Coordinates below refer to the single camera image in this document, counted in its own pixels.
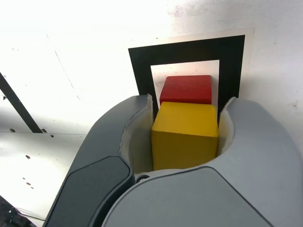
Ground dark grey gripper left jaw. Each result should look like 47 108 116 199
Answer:
44 93 157 227

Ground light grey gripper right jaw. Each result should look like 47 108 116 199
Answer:
101 96 303 227

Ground yellow cube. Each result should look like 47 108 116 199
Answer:
151 101 219 171

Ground red cube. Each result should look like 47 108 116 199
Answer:
160 75 213 105

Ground black tape square outline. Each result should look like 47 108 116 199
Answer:
128 35 246 116

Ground black tape strip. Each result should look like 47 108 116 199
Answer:
0 72 44 134

